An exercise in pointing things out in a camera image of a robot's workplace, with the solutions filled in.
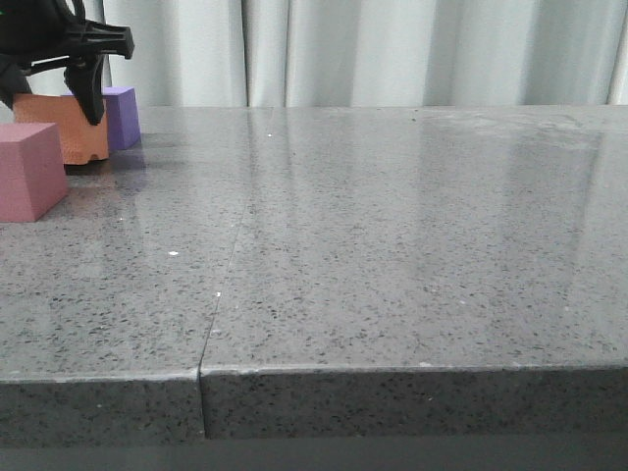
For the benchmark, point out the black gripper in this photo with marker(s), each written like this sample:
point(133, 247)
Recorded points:
point(37, 36)

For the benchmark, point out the purple foam cube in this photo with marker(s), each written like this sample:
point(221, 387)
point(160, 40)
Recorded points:
point(120, 121)

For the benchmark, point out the pink foam cube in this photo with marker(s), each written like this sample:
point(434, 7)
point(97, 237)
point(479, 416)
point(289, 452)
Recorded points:
point(33, 178)

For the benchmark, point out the grey-white curtain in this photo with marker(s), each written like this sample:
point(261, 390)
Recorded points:
point(370, 53)

